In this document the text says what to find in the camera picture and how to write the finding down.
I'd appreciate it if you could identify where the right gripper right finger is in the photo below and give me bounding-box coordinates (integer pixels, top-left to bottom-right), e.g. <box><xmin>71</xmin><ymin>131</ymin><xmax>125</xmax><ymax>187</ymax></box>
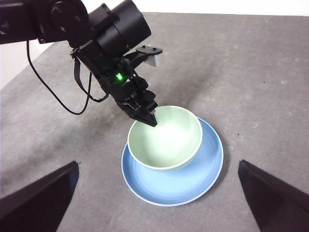
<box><xmin>238</xmin><ymin>159</ymin><xmax>309</xmax><ymax>232</ymax></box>

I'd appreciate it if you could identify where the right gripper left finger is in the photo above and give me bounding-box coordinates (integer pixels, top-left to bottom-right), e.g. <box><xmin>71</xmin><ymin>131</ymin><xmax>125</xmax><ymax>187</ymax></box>
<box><xmin>0</xmin><ymin>161</ymin><xmax>80</xmax><ymax>232</ymax></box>

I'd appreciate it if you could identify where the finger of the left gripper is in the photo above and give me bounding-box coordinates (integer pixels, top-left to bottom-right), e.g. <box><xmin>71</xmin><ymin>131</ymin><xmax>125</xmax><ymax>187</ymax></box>
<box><xmin>127</xmin><ymin>103</ymin><xmax>157</xmax><ymax>128</ymax></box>
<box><xmin>144</xmin><ymin>90</ymin><xmax>159</xmax><ymax>115</ymax></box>

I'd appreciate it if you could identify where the green ribbed bowl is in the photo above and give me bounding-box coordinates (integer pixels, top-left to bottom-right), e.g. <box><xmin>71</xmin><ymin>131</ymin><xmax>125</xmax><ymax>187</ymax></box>
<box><xmin>126</xmin><ymin>104</ymin><xmax>203</xmax><ymax>173</ymax></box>

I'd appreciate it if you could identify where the blue round plate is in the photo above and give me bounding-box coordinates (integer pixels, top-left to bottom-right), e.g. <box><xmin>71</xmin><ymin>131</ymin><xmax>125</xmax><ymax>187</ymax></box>
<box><xmin>121</xmin><ymin>116</ymin><xmax>225</xmax><ymax>207</ymax></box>

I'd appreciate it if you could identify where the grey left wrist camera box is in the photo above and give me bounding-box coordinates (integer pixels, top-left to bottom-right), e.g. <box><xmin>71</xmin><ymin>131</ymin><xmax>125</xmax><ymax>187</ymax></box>
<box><xmin>136</xmin><ymin>45</ymin><xmax>163</xmax><ymax>68</ymax></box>

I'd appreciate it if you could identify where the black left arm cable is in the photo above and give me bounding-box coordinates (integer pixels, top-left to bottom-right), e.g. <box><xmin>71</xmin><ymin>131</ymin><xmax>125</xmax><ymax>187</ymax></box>
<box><xmin>26</xmin><ymin>40</ymin><xmax>109</xmax><ymax>116</ymax></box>

